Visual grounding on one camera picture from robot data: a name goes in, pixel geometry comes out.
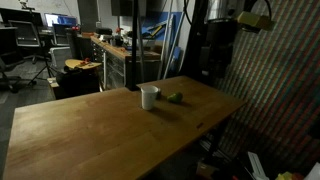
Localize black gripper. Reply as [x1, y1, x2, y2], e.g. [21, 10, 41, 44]
[203, 21, 235, 68]

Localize green pear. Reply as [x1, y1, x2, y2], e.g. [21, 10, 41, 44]
[166, 91, 184, 104]

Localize white paper cup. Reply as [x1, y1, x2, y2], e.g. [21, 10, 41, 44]
[140, 85, 159, 111]

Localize leaning metal poles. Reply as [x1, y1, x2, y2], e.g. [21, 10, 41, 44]
[156, 0, 188, 81]

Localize blue board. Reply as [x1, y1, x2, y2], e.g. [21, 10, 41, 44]
[141, 11, 184, 51]

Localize multicolour patterned backdrop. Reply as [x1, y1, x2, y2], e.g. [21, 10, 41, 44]
[213, 0, 320, 178]

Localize black vertical pole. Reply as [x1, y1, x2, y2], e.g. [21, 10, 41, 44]
[129, 0, 140, 92]

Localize wood-topped drawer workbench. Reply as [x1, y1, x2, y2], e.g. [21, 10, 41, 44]
[90, 34, 162, 91]

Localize black appliance on workbench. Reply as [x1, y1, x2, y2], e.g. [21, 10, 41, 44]
[95, 27, 114, 42]

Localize cardboard box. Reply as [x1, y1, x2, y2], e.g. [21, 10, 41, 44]
[195, 160, 218, 180]

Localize white paper sheets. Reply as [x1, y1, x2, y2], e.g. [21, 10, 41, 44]
[247, 151, 270, 180]

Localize red objects on board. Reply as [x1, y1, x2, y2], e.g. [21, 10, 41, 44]
[79, 57, 92, 66]

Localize round wooden board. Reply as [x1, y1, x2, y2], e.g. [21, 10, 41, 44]
[64, 58, 103, 71]

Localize yellow-green item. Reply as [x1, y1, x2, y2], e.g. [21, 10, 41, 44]
[275, 171, 305, 180]

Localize dark desk chair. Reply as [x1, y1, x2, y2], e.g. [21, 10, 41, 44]
[51, 23, 73, 47]

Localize lit computer monitor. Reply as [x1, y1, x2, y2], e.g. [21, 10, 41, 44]
[44, 12, 79, 28]

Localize black tripod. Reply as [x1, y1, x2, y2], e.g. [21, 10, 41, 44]
[27, 49, 58, 86]

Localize grey mesh office chair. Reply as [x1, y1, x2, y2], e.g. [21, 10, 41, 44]
[8, 19, 44, 65]

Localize dark computer monitor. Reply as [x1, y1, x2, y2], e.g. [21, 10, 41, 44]
[0, 7, 44, 28]

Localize black office chair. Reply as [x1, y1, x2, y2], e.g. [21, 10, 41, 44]
[0, 49, 25, 94]

